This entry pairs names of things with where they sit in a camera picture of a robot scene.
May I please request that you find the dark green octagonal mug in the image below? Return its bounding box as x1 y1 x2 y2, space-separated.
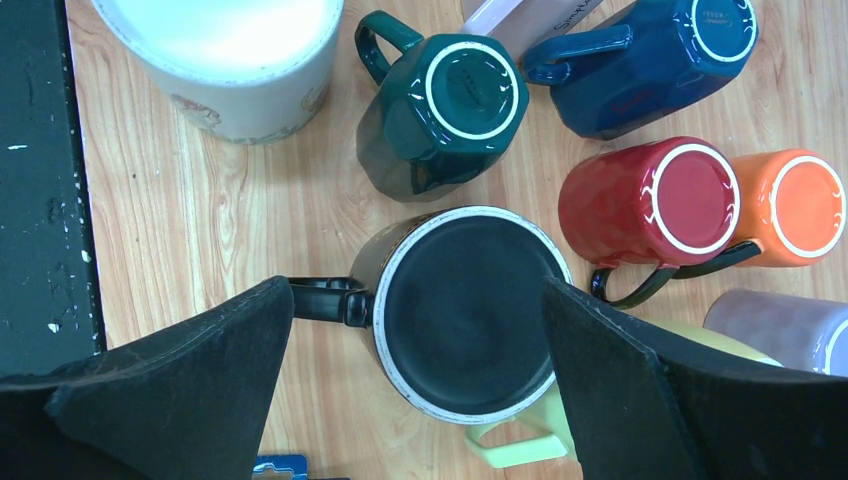
354 10 529 202

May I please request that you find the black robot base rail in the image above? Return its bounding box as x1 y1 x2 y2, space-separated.
1 0 106 376

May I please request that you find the mauve mug black handle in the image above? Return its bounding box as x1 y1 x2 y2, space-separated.
704 289 847 377

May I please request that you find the blue razor package card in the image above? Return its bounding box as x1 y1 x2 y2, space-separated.
252 454 308 480

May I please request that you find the pink octagonal mug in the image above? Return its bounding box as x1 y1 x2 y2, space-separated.
459 0 602 62

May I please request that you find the dark blue octagonal mug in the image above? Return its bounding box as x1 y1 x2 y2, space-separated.
522 0 758 140

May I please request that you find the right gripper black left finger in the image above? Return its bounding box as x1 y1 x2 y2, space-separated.
1 276 294 479

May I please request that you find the cream floral mug green inside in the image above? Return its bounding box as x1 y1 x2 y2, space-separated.
93 0 345 144

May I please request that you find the orange mug black handle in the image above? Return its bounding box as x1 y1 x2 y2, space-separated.
730 149 847 267

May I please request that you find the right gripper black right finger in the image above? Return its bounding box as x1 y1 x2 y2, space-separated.
542 277 847 479

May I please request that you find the red mug black handle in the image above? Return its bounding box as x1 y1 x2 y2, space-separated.
558 136 741 309

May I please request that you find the black skull mug red inside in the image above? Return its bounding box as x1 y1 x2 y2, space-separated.
290 205 572 425

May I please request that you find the yellow mug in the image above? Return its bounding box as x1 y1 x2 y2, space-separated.
645 318 782 367

